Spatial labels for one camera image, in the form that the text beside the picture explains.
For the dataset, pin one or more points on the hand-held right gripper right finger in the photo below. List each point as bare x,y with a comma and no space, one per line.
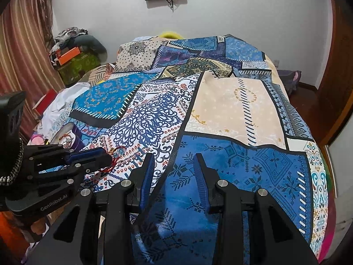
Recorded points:
200,178

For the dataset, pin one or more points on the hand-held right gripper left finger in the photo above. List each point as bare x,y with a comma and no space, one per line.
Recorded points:
146,176

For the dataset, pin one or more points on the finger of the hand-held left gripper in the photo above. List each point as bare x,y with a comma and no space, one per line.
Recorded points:
59,178
91,156

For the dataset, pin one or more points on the purple heart-shaped tin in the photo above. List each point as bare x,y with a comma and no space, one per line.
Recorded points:
69,139

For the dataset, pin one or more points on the pile of jewelry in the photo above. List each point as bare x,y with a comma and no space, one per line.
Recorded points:
65,138

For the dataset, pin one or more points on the pink plush toy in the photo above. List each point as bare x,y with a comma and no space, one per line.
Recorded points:
37,139

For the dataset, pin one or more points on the patchwork printed blanket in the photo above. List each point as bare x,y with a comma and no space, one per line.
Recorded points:
220,129

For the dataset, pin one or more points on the white cloth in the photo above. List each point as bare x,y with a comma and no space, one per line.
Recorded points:
66,102

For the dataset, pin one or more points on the red box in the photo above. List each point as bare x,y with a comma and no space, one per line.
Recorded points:
44,102

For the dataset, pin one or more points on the striped orange cloth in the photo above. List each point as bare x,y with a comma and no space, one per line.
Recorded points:
100,73

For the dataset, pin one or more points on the green patterned cloth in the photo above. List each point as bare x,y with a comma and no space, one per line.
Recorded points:
78,67

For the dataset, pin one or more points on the orange box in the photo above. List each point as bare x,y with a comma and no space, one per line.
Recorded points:
69,55

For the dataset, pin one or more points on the pile of clothes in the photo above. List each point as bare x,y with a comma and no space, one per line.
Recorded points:
69,37

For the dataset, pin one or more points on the dark bag on floor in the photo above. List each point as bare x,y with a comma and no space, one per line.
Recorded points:
289,78

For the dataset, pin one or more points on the striped brown curtain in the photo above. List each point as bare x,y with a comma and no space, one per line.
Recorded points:
24,38

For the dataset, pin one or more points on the yellow plastic object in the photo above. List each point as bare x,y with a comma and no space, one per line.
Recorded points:
171,34

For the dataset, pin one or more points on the brown wooden door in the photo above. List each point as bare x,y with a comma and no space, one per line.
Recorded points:
335,88

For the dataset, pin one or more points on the white wall socket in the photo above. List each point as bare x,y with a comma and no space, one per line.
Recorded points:
277,62

